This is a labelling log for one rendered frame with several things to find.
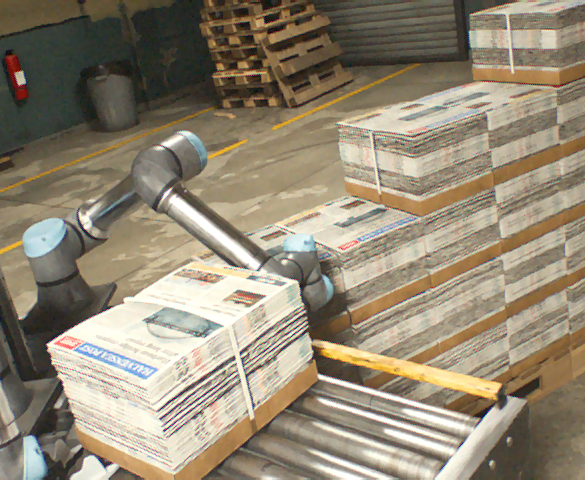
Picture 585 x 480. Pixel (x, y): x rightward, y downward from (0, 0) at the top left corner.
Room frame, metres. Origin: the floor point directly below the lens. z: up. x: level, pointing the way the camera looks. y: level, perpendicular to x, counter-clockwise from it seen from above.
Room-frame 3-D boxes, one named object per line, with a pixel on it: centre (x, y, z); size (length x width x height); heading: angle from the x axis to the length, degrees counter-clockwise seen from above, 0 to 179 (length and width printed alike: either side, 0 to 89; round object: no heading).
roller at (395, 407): (1.18, -0.09, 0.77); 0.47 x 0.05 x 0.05; 47
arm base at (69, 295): (1.84, 0.63, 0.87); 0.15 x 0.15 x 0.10
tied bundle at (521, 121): (2.30, -0.68, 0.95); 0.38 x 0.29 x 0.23; 26
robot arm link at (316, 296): (1.62, -0.02, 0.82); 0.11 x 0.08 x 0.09; 137
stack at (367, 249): (2.11, -0.29, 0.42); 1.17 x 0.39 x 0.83; 117
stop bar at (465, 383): (1.24, -0.16, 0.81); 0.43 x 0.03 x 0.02; 47
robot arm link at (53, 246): (1.84, 0.63, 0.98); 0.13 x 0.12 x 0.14; 150
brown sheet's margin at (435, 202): (2.17, -0.41, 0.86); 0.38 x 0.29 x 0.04; 27
